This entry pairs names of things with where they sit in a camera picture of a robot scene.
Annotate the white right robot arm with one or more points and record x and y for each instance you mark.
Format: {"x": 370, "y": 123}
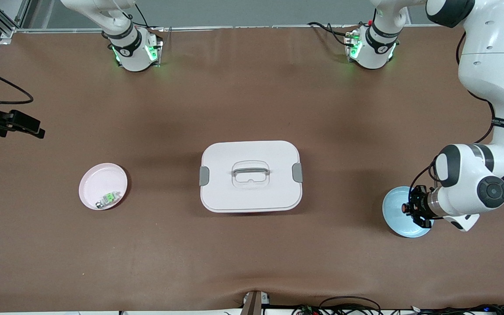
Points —
{"x": 131, "y": 57}

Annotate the camera mount post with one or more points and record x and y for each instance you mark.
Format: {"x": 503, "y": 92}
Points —
{"x": 252, "y": 306}

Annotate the light blue round plate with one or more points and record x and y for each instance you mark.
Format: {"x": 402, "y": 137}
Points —
{"x": 394, "y": 218}

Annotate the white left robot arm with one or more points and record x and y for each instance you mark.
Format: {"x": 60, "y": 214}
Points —
{"x": 492, "y": 65}

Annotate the white lidded storage box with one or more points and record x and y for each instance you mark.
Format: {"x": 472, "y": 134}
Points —
{"x": 252, "y": 197}

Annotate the pink round plate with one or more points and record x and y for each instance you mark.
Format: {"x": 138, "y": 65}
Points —
{"x": 99, "y": 183}

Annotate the aluminium frame profile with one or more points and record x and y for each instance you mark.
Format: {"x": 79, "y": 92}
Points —
{"x": 5, "y": 22}

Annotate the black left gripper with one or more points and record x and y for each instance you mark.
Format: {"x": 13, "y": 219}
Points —
{"x": 421, "y": 204}

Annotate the green white push-button switch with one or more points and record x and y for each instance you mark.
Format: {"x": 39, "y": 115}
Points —
{"x": 110, "y": 198}

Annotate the brown table cover mat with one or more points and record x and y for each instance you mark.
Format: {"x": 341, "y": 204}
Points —
{"x": 252, "y": 87}

